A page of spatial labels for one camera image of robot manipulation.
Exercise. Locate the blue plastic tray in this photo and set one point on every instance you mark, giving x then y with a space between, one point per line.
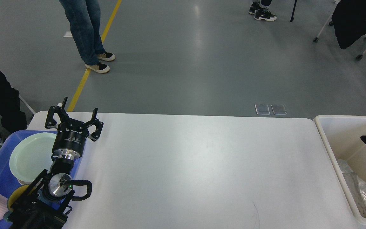
9 183

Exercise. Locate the silver foil bag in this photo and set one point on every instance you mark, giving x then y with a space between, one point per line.
356 186

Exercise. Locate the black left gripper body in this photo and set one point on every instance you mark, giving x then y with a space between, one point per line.
69 143

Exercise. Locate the light green plate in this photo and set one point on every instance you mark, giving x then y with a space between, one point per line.
32 155

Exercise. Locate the pink plate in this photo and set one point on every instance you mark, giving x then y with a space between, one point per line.
23 182

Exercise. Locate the black jacket on chair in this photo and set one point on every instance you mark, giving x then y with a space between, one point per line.
349 21

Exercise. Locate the person in black and jeans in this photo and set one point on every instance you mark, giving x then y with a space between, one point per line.
84 19

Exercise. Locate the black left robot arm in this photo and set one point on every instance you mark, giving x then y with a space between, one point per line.
44 203

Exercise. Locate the beige plastic bin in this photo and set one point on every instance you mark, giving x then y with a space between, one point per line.
341 137

